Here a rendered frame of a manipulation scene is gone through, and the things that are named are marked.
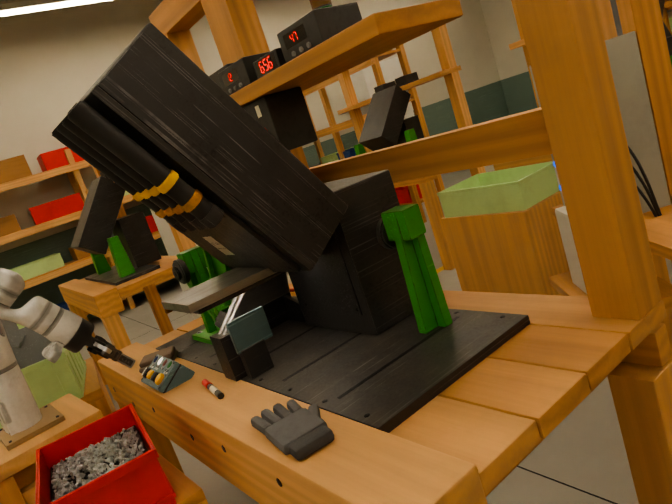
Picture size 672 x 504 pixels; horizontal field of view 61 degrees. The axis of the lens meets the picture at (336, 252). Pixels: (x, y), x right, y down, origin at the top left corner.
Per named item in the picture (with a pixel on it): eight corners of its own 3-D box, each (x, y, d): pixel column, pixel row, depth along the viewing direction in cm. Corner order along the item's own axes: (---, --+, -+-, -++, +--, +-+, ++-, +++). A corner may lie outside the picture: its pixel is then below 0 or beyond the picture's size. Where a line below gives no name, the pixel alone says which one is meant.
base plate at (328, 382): (382, 438, 91) (378, 427, 91) (157, 353, 180) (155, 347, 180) (530, 323, 114) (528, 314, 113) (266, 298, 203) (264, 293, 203)
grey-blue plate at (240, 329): (250, 381, 127) (227, 324, 125) (245, 379, 129) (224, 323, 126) (284, 361, 132) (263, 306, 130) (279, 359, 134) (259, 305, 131)
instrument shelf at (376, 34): (379, 34, 106) (373, 12, 105) (195, 129, 179) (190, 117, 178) (464, 15, 119) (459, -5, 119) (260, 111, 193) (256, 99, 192)
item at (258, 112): (282, 152, 148) (262, 95, 145) (251, 162, 162) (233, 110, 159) (318, 140, 155) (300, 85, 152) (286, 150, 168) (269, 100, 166)
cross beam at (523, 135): (577, 149, 107) (565, 102, 105) (255, 208, 213) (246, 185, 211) (590, 142, 110) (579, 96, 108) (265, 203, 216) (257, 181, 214)
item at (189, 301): (192, 319, 114) (187, 305, 113) (165, 314, 127) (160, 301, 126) (339, 247, 135) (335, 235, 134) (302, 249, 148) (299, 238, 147)
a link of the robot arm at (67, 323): (48, 359, 129) (22, 346, 126) (77, 316, 133) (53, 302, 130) (55, 364, 122) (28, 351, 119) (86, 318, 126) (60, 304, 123)
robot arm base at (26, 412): (13, 436, 153) (-14, 381, 149) (2, 430, 159) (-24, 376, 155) (47, 417, 159) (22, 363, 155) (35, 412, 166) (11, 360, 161)
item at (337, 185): (376, 337, 128) (329, 193, 121) (304, 325, 153) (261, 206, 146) (430, 302, 138) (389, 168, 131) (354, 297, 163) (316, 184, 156)
